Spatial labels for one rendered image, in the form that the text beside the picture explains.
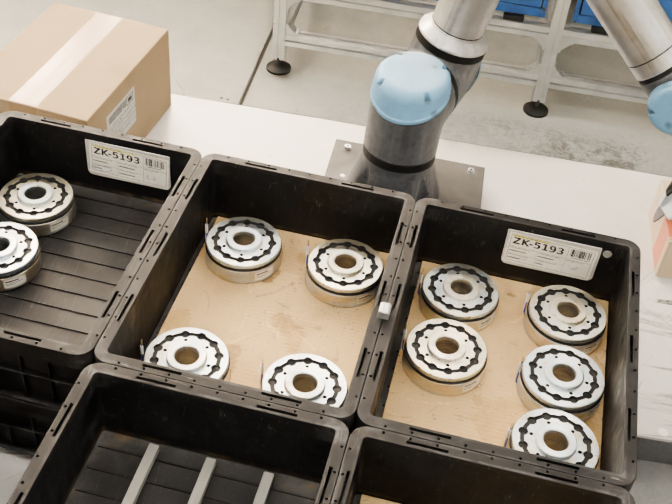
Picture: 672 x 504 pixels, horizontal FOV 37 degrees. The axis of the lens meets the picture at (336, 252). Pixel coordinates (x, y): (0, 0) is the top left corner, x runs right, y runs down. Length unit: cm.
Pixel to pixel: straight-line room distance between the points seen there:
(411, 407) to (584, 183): 74
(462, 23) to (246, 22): 204
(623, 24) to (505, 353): 45
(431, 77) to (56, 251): 60
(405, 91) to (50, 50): 62
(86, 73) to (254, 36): 182
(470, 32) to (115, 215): 60
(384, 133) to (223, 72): 181
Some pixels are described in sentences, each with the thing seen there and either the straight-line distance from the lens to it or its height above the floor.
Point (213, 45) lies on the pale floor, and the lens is 344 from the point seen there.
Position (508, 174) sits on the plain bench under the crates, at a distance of 183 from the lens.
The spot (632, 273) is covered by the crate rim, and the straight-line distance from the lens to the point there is 135.
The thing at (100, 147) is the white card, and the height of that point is 91.
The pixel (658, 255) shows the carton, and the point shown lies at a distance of 172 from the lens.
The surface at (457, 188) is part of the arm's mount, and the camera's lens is 171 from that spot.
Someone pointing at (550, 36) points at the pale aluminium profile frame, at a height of 28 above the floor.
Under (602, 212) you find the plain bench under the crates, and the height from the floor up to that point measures 70.
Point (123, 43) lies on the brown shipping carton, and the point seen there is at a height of 86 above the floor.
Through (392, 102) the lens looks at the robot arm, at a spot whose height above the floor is 95.
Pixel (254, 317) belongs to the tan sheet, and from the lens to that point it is 133.
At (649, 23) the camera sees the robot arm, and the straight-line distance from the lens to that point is 140.
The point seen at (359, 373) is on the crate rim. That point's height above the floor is 92.
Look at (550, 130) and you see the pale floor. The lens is 323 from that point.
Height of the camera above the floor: 179
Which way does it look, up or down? 42 degrees down
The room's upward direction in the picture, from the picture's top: 6 degrees clockwise
